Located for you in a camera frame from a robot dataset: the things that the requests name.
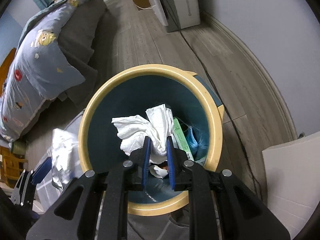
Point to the grey plaid cushion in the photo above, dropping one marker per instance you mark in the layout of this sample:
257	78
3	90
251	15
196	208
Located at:
45	191

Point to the red snack wrapper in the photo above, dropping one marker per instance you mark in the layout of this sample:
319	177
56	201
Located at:
159	172

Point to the green small bin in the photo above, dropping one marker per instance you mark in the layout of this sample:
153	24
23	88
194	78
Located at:
18	147

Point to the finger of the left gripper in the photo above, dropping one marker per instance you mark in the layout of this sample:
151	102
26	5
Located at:
43	169
23	193

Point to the white cabinet panel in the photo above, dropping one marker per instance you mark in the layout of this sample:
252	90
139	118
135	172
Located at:
292	174

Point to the green white medicine box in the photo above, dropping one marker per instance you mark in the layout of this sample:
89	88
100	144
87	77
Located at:
181	140

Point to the small wooden chair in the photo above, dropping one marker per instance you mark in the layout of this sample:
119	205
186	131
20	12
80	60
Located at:
12	166

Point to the wooden bed headboard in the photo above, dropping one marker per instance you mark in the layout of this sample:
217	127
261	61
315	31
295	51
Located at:
4	69

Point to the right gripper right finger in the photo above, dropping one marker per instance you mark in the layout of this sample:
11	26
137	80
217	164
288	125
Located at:
221	206

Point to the white tissue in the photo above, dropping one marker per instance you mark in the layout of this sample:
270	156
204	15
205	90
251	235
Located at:
158	125

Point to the white air purifier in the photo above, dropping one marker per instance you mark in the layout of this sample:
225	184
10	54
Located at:
175	15

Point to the blue patterned duvet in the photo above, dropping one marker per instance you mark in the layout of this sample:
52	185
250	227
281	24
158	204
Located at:
51	62

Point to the clear plastic bag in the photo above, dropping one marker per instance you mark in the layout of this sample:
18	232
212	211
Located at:
64	150

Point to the yellow and teal trash bin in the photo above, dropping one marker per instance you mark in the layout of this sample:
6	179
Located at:
134	112

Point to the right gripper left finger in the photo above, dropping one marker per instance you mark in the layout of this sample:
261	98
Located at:
95	205

